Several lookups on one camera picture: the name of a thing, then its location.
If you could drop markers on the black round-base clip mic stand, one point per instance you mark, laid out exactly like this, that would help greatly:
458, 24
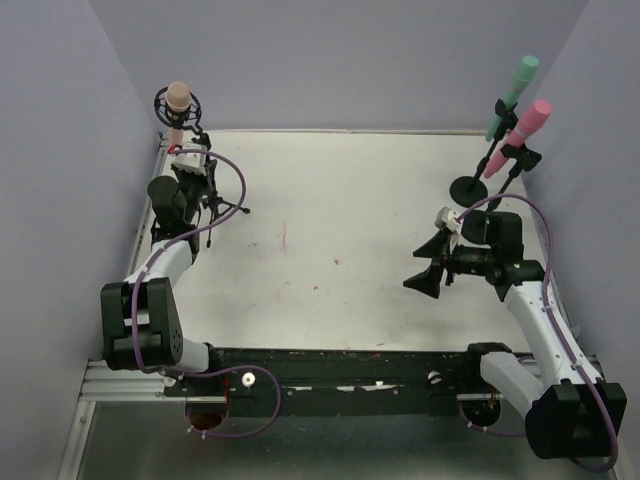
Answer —
467, 190

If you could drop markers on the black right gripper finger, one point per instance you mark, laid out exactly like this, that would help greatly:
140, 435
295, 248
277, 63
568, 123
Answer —
435, 247
427, 282

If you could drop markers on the beige toy microphone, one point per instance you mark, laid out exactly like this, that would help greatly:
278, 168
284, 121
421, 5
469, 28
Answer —
177, 101

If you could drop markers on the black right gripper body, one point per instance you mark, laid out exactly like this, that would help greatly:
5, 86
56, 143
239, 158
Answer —
446, 262

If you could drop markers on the mint green toy microphone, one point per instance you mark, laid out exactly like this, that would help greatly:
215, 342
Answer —
522, 77

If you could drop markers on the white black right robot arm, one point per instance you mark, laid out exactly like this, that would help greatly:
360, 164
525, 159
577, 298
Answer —
569, 410

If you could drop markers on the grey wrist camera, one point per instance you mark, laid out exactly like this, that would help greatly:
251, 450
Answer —
446, 220
193, 162

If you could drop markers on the pink toy microphone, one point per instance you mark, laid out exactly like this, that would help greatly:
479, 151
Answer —
531, 120

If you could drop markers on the aluminium extrusion rail frame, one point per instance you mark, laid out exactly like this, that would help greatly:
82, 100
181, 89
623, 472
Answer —
319, 264

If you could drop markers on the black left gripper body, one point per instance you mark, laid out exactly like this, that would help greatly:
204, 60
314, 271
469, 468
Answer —
201, 178

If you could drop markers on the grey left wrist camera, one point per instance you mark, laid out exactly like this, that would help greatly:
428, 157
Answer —
193, 162

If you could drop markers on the black tripod shock-mount stand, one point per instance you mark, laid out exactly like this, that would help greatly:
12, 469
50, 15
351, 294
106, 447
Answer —
174, 219

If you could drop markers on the black round-base clamp stand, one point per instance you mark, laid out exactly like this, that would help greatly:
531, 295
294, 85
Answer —
473, 226

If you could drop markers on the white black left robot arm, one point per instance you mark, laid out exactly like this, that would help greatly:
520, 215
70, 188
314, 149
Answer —
140, 322

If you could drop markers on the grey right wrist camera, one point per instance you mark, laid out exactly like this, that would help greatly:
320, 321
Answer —
446, 220

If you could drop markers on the black robot base mounting bar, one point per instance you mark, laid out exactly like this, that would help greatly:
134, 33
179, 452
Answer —
327, 383

